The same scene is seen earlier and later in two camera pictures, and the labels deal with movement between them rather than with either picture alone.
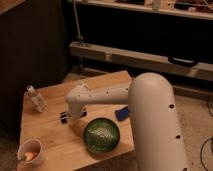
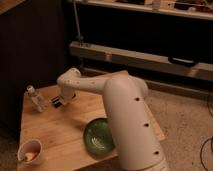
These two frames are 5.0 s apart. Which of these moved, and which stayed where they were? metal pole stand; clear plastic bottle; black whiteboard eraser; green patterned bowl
Moved: black whiteboard eraser
Stayed: green patterned bowl; metal pole stand; clear plastic bottle
